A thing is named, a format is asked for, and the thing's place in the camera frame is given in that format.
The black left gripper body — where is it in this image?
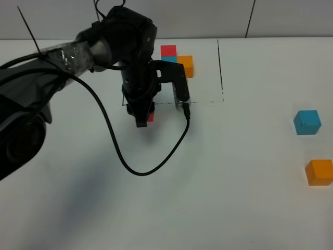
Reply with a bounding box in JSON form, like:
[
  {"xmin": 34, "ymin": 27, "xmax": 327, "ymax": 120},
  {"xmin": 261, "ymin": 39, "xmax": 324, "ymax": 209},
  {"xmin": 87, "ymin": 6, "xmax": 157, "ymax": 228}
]
[{"xmin": 121, "ymin": 61, "xmax": 158, "ymax": 116}]

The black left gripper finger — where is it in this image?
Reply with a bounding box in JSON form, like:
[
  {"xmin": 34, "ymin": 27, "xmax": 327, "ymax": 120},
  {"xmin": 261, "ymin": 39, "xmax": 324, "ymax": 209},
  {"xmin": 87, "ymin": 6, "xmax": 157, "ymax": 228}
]
[{"xmin": 135, "ymin": 103, "xmax": 155, "ymax": 128}]

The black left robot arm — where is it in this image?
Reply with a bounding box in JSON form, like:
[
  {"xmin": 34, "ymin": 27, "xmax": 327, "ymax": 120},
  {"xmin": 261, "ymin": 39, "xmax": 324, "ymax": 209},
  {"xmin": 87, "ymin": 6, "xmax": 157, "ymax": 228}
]
[{"xmin": 1, "ymin": 5, "xmax": 160, "ymax": 178}]

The blue template cube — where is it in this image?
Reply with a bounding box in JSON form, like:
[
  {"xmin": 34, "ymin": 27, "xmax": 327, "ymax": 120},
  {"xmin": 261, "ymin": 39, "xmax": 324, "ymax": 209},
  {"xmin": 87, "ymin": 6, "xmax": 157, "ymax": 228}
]
[{"xmin": 161, "ymin": 56, "xmax": 177, "ymax": 63}]

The red template cube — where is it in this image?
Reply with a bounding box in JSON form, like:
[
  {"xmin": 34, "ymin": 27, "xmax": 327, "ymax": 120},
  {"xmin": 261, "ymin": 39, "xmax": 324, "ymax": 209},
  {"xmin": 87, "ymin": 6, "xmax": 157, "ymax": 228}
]
[{"xmin": 160, "ymin": 45, "xmax": 177, "ymax": 57}]

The orange template cube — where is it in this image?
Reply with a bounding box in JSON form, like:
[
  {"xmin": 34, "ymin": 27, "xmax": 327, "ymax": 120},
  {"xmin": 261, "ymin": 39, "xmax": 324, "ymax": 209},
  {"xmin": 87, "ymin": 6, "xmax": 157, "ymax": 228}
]
[{"xmin": 177, "ymin": 55, "xmax": 194, "ymax": 78}]

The black zip tie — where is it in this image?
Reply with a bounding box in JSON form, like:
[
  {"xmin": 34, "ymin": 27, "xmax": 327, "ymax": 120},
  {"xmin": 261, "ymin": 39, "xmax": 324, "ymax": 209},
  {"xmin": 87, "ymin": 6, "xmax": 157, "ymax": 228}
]
[{"xmin": 17, "ymin": 6, "xmax": 42, "ymax": 55}]

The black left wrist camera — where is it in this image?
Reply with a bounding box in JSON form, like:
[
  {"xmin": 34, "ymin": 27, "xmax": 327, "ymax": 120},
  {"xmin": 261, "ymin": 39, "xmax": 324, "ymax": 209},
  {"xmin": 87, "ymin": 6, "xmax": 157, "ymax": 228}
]
[{"xmin": 149, "ymin": 60, "xmax": 191, "ymax": 108}]

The black left camera cable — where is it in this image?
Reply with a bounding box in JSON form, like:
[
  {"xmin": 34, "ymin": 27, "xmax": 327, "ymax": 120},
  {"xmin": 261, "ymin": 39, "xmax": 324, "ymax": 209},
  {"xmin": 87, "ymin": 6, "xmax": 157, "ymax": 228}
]
[{"xmin": 54, "ymin": 69, "xmax": 192, "ymax": 177}]

